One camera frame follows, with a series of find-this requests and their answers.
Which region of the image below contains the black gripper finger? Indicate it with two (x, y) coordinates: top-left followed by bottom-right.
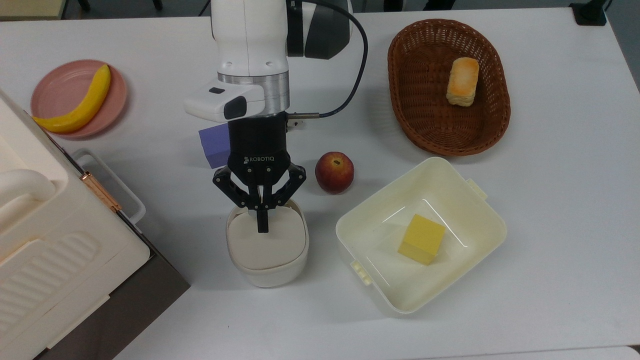
(262, 163), (307, 234)
(212, 167), (264, 234)

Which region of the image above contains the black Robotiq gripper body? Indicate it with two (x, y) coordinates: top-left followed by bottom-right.
(227, 113), (292, 201)

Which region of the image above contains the cream trash can lid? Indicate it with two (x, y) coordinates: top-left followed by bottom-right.
(227, 205), (307, 271)

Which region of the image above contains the cream plastic trash can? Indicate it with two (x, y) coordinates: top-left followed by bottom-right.
(226, 199), (310, 288)

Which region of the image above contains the purple cube block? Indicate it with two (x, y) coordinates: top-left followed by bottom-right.
(198, 123), (232, 169)

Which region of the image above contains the red apple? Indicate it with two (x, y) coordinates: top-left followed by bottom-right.
(315, 151), (355, 195)

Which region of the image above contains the yellow cube block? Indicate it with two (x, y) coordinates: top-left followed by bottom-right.
(397, 214), (446, 266)

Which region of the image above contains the brown wicker basket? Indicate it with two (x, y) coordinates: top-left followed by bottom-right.
(387, 19), (512, 157)

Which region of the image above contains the white plastic storage box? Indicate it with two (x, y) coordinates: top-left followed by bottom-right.
(335, 157), (508, 315)

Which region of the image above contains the yellow banana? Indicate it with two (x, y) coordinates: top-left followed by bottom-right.
(32, 64), (112, 134)

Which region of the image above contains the cream plastic cabinet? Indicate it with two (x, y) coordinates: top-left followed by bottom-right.
(0, 90), (151, 360)

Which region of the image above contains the pink plate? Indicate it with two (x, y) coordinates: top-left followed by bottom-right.
(30, 59), (128, 139)

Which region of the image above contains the toasted bread loaf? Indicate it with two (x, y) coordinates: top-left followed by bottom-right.
(446, 57), (480, 108)

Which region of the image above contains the black stand clamp base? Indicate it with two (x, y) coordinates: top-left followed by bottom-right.
(570, 0), (613, 27)

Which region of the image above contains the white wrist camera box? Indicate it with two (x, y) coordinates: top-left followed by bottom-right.
(183, 82), (266, 124)

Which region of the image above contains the white drawer handle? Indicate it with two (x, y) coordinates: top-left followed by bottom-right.
(72, 148), (147, 226)

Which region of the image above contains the copper cabinet door handle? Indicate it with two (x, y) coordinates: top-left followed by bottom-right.
(80, 171), (122, 213)

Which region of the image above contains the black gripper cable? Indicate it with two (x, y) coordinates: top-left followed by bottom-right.
(286, 0), (369, 129)

